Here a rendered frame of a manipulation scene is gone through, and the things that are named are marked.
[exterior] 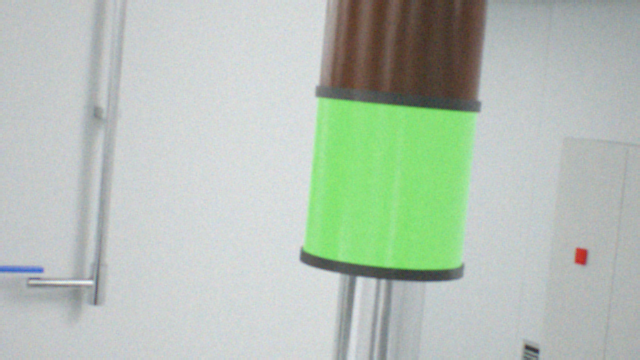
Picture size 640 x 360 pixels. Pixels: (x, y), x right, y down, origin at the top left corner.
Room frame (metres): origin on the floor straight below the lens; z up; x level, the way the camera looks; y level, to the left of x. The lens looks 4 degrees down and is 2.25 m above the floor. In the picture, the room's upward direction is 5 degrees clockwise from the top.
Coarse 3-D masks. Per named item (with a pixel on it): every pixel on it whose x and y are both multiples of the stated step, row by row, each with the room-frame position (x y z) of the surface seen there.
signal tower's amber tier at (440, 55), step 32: (352, 0) 0.37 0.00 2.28; (384, 0) 0.37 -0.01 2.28; (416, 0) 0.36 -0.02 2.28; (448, 0) 0.37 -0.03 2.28; (480, 0) 0.38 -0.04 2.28; (352, 32) 0.37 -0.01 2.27; (384, 32) 0.37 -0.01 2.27; (416, 32) 0.36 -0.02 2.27; (448, 32) 0.37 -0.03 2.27; (480, 32) 0.38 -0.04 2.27; (352, 64) 0.37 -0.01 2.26; (384, 64) 0.37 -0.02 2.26; (416, 64) 0.36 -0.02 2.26; (448, 64) 0.37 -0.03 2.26; (480, 64) 0.38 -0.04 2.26; (448, 96) 0.37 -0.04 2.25
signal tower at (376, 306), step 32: (320, 96) 0.38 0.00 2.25; (352, 96) 0.37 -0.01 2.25; (384, 96) 0.36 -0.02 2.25; (416, 96) 0.36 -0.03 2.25; (352, 288) 0.38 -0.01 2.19; (384, 288) 0.38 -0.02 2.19; (416, 288) 0.38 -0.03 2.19; (352, 320) 0.38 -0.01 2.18; (384, 320) 0.38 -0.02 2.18; (416, 320) 0.39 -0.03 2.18; (352, 352) 0.38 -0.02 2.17; (384, 352) 0.38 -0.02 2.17
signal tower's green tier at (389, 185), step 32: (320, 128) 0.38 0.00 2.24; (352, 128) 0.37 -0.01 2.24; (384, 128) 0.36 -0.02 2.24; (416, 128) 0.36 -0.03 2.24; (448, 128) 0.37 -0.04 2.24; (320, 160) 0.38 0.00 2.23; (352, 160) 0.37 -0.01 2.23; (384, 160) 0.36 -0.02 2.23; (416, 160) 0.37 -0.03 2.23; (448, 160) 0.37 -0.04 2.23; (320, 192) 0.38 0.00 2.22; (352, 192) 0.37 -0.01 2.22; (384, 192) 0.36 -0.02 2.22; (416, 192) 0.37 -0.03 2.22; (448, 192) 0.37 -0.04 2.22; (320, 224) 0.37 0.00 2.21; (352, 224) 0.37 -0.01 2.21; (384, 224) 0.36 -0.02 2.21; (416, 224) 0.37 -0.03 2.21; (448, 224) 0.37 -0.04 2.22; (320, 256) 0.37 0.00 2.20; (352, 256) 0.37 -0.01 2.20; (384, 256) 0.36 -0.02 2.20; (416, 256) 0.37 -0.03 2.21; (448, 256) 0.37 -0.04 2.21
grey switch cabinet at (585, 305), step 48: (576, 144) 7.81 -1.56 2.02; (624, 144) 7.57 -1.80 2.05; (576, 192) 7.76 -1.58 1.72; (624, 192) 7.39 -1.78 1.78; (576, 240) 7.72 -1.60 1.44; (624, 240) 7.35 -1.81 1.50; (576, 288) 7.67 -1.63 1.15; (624, 288) 7.31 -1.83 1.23; (576, 336) 7.63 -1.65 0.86; (624, 336) 7.26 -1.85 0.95
